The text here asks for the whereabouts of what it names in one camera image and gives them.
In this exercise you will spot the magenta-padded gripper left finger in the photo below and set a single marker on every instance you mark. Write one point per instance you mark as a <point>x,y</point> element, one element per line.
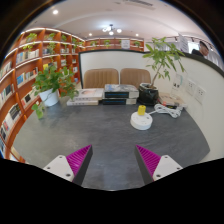
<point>61,166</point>

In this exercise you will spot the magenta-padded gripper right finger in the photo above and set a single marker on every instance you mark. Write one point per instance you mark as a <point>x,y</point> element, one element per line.
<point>165,166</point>

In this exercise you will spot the yellow charger block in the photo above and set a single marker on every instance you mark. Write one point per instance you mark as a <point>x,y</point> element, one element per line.
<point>141,110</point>

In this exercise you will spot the round white power strip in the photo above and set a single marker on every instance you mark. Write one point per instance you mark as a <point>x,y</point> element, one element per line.
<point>140,122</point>

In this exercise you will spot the red and black book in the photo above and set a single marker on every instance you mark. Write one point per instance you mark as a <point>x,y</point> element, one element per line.
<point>175,106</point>

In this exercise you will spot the tan-covered book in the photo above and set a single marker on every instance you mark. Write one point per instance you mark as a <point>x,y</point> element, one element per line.
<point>170,99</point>

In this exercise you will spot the plain white book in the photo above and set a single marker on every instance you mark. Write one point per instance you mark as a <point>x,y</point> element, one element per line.
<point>81,102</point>

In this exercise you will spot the money tree in black pot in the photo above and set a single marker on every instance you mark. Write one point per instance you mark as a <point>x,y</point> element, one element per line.
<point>148,96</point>

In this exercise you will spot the white book with picture cover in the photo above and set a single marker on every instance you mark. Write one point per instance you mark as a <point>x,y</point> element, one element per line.
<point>88,94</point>

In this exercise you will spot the clear acrylic sign holder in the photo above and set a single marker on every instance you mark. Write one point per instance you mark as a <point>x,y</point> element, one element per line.
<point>177,85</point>

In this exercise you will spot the ivy plant in white pot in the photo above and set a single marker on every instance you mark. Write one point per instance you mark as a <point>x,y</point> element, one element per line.
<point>50,81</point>

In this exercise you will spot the thick dark-spined book, grey cover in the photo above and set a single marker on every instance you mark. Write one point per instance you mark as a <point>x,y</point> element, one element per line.
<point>120,90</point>

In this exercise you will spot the tan padded chair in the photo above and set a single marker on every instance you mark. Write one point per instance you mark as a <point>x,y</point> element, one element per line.
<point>135,76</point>
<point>100,78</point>

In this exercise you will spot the orange wooden shelf unit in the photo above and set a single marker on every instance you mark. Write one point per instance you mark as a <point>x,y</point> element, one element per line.
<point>23,71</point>

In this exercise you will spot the person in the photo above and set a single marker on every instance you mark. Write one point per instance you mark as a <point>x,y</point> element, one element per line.
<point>202,49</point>

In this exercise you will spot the white sign card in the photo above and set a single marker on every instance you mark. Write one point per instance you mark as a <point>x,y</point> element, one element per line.
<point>183,42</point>

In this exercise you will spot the ceiling lamp with round bulbs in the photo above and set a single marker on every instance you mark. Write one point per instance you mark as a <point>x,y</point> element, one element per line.
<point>111,30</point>

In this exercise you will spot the white wall socket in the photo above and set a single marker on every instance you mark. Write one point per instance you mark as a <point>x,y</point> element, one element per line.
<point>190,87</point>
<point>200,94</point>

